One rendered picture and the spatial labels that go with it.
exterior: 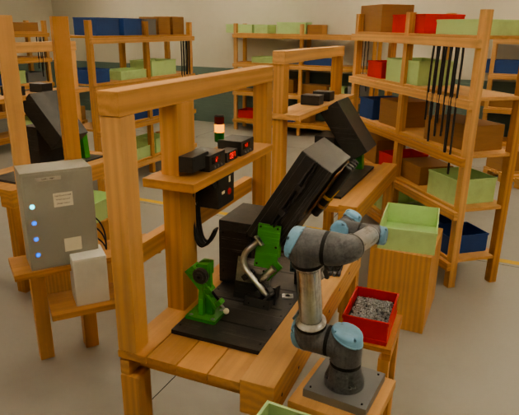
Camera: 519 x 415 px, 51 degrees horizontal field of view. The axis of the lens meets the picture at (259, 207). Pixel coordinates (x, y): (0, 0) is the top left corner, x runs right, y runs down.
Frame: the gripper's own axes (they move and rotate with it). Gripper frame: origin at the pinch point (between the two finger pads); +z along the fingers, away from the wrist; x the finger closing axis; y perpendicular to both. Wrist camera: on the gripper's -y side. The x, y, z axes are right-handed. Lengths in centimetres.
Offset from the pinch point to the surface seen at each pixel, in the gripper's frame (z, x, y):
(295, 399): 25, -33, 40
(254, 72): -59, 12, -106
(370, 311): 9.8, 31.8, 15.2
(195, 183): -20, -50, -40
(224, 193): -10, -22, -52
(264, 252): 6.6, -4.9, -28.4
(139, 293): 24, -68, -24
